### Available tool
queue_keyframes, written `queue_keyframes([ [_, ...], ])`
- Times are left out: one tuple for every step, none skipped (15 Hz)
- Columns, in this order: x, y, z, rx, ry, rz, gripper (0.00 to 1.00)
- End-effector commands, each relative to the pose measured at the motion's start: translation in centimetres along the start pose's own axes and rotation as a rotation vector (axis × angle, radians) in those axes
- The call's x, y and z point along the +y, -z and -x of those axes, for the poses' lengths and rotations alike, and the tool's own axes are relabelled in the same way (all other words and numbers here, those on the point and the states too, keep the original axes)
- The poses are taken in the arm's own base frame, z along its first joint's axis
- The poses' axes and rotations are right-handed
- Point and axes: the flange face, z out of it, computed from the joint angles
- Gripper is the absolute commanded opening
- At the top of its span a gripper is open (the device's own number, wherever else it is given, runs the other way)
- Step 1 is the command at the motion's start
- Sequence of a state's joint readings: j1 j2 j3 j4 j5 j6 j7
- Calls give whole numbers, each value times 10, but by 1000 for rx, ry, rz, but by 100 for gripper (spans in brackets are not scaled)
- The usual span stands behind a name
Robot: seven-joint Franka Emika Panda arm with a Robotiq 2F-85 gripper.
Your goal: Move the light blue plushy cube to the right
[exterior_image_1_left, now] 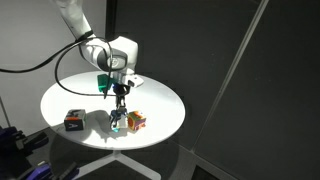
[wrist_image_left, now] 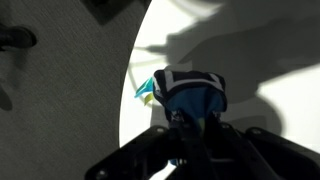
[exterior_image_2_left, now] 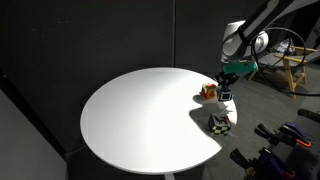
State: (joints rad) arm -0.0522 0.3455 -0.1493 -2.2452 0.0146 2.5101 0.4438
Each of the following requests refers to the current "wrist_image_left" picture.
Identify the light blue plush cube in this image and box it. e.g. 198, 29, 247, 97
133, 68, 230, 139

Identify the black cylindrical handle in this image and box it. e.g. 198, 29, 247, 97
0, 23, 38, 52

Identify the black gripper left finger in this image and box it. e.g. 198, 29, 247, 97
83, 111, 185, 180

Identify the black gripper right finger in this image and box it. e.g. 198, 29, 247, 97
211, 112, 320, 180

